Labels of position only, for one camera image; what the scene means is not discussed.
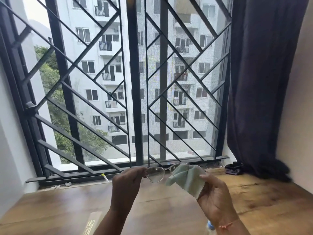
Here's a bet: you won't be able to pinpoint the dark curtain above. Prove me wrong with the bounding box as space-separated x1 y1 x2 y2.
226 0 311 183

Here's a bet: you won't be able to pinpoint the white apartment building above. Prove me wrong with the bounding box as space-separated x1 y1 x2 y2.
56 0 228 159

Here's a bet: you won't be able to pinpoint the dark crumpled cloth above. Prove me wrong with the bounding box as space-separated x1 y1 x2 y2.
224 163 245 176

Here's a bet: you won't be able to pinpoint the green tree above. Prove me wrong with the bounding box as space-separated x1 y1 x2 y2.
34 45 111 164

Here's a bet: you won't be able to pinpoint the person's right forearm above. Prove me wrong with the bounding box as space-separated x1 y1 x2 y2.
217 219 251 235

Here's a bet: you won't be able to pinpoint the light green cleaning cloth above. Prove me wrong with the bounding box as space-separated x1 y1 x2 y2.
165 163 207 200

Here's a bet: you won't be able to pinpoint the pink wrist thread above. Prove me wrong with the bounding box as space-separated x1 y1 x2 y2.
218 218 240 230

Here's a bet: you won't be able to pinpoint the clear-framed eyeglasses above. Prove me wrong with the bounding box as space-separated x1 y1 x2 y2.
145 163 190 184

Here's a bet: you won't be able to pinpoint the translucent yellowish glasses case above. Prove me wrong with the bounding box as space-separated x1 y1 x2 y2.
82 211 103 235

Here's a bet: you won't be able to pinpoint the person's left hand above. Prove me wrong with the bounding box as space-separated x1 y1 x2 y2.
110 166 148 216

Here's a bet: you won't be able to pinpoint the black window frame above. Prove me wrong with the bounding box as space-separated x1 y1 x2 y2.
0 0 233 188

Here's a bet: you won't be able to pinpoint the person's right hand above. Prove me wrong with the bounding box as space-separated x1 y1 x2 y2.
197 173 239 229

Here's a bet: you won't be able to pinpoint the black metal window grille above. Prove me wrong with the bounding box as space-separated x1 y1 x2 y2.
0 0 231 183

